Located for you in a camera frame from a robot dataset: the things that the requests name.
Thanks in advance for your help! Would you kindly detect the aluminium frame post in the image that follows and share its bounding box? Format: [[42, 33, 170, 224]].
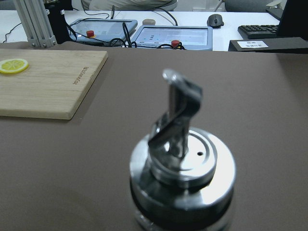
[[13, 0, 57, 48]]

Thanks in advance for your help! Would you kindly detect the blue teach pendant right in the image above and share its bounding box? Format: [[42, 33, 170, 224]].
[[131, 25, 213, 51]]

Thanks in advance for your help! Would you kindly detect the blue teach pendant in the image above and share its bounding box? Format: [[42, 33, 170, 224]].
[[68, 18, 138, 46], [131, 25, 213, 51]]

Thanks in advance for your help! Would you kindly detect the black monitor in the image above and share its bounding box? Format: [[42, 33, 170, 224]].
[[255, 0, 308, 53]]

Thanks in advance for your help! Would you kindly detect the black computer mouse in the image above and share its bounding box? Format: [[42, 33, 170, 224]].
[[207, 14, 224, 28]]

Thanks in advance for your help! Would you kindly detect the black keyboard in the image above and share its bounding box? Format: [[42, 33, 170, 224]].
[[238, 25, 278, 39]]

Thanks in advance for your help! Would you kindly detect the glass sauce bottle metal spout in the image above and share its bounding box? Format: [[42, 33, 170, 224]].
[[129, 69, 236, 231]]

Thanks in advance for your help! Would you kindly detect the blue teach pendant left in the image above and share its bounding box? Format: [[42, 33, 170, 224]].
[[68, 18, 138, 46]]

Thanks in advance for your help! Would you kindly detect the person in yellow shirt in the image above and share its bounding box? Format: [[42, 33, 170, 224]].
[[80, 0, 178, 11]]

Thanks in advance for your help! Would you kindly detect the wooden cutting board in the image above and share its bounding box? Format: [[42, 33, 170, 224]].
[[0, 49, 108, 120]]

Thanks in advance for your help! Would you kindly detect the lemon slice right front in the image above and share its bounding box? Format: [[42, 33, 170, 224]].
[[0, 58, 29, 74]]

